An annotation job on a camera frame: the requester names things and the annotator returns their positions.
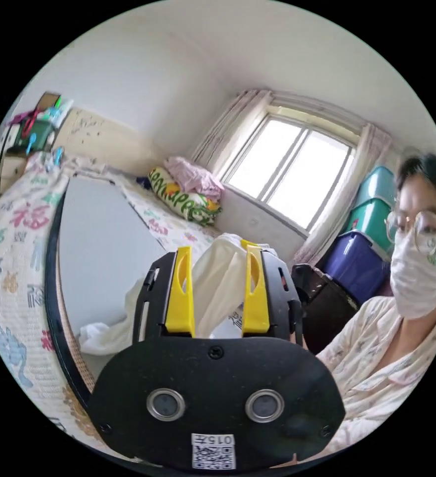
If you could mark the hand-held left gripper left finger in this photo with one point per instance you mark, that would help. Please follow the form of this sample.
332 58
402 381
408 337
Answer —
180 298

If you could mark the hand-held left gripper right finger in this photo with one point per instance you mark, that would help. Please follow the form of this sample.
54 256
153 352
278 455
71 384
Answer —
255 298

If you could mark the white short sleeve shirt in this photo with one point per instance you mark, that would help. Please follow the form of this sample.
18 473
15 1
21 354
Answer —
217 283

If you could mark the dark wooden cabinet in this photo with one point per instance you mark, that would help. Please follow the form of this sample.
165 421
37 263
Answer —
324 305

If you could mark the grey folding board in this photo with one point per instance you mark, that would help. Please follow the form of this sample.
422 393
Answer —
102 242

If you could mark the rolled blanket with green print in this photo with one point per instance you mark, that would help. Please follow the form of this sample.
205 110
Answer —
182 201

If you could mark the blue storage bin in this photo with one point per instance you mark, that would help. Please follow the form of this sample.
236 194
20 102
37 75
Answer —
355 266

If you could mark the pink cloth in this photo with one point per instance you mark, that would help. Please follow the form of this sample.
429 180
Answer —
195 177

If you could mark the window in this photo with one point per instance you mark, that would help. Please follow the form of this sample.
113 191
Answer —
290 169

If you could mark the green storage bin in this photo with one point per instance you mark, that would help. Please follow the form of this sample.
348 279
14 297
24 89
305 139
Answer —
370 220

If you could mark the pale pink curtain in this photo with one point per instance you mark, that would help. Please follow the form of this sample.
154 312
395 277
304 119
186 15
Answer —
229 126
348 186

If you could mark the person's body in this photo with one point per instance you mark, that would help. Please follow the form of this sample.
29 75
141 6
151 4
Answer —
400 320

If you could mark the teal storage bin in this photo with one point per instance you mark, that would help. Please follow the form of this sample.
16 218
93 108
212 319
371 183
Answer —
380 184

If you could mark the bed with printed quilt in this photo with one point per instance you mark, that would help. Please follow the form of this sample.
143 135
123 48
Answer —
12 268

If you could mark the cluttered shelf with boxes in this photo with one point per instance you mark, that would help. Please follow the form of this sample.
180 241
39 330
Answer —
24 138

